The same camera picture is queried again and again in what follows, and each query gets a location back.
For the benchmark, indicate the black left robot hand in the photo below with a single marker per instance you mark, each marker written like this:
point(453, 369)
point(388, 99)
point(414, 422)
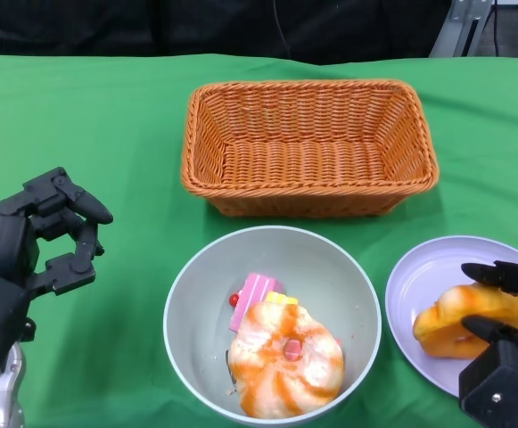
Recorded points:
point(4, 249)

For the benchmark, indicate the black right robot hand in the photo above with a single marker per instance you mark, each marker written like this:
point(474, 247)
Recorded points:
point(508, 383)

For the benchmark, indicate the small orange striped bread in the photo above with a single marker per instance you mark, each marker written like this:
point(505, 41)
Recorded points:
point(446, 321)

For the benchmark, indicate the grey-green round bowl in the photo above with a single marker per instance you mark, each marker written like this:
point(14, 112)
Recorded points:
point(205, 276)

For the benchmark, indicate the large orange striped bread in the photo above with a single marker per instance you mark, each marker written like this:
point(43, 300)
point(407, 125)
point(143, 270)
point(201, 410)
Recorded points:
point(281, 383)

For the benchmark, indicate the white round plate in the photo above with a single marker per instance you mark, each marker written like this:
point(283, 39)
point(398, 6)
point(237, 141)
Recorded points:
point(419, 276)

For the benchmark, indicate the pink layered cake slice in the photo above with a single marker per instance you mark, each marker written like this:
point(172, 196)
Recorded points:
point(258, 285)

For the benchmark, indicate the orange wicker basket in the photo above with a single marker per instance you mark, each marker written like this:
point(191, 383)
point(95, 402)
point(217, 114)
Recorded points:
point(307, 134)

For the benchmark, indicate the green tablecloth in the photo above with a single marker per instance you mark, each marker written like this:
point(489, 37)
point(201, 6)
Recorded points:
point(62, 134)

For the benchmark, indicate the small red cherry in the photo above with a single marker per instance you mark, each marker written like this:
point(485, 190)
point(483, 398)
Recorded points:
point(234, 300)

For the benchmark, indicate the black backdrop cloth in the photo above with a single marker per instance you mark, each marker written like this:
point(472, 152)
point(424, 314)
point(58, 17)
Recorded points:
point(151, 27)

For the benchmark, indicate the silver metal stand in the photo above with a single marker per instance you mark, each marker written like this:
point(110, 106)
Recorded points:
point(454, 31)

